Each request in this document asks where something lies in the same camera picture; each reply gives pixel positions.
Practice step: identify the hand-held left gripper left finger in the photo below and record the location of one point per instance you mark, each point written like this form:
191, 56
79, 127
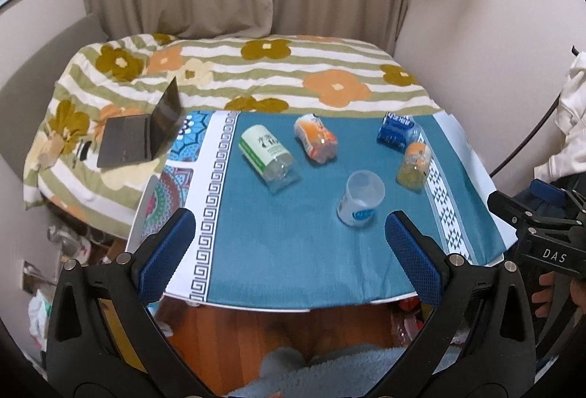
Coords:
167, 256

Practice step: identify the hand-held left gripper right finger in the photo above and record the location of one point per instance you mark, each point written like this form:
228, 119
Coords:
412, 260

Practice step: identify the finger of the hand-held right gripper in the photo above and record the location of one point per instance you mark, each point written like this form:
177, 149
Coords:
512, 208
547, 192

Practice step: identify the clear plastic cup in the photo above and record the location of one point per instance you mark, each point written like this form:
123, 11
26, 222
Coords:
361, 201

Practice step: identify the person's right hand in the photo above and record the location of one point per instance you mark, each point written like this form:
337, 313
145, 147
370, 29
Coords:
542, 295

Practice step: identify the teal patterned tablecloth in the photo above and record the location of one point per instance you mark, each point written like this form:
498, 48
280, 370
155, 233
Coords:
501, 238

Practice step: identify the red packaging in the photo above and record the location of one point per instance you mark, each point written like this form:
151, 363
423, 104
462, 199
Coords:
407, 320

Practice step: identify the white garment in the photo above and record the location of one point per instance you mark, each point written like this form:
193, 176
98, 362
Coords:
570, 123

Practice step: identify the small orange drink bottle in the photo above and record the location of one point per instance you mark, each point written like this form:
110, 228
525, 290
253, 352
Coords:
414, 164

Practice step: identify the mandala patterned cloth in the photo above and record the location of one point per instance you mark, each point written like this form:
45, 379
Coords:
183, 137

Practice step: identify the grey laptop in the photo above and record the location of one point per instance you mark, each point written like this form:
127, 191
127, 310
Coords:
128, 139

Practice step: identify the blue label plastic bottle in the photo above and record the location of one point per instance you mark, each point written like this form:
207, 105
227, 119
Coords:
397, 131

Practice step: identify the light blue fleece clothing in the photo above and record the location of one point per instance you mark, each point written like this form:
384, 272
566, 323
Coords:
329, 373

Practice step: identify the white plastic bag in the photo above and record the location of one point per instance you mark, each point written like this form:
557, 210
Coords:
39, 318

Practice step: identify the green label plastic bottle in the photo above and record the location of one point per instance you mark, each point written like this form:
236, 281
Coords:
268, 155

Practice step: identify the large orange label plastic bottle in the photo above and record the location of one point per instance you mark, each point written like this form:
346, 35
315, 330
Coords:
316, 139

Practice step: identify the floral striped blanket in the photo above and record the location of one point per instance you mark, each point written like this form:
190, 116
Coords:
274, 77

